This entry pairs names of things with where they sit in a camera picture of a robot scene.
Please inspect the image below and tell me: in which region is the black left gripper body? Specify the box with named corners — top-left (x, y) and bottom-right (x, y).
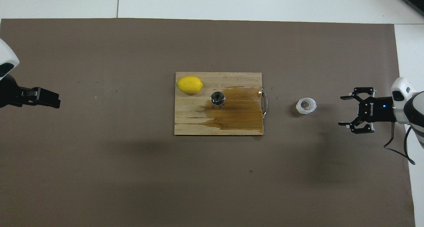
top-left (0, 74), bottom-right (21, 108)

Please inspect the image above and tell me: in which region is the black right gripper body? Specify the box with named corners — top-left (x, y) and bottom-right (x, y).
top-left (359, 96), bottom-right (396, 123)

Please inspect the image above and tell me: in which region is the steel double jigger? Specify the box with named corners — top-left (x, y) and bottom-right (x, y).
top-left (211, 92), bottom-right (226, 110)

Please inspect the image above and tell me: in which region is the brown paper mat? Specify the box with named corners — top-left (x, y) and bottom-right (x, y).
top-left (0, 18), bottom-right (416, 227)

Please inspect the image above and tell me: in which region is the yellow lemon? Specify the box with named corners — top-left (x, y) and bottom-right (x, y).
top-left (177, 76), bottom-right (203, 94)

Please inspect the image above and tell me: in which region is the wooden cutting board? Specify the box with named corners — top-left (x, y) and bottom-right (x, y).
top-left (174, 72), bottom-right (268, 136)

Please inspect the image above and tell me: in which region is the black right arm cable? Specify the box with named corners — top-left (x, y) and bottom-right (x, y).
top-left (384, 123), bottom-right (416, 165)

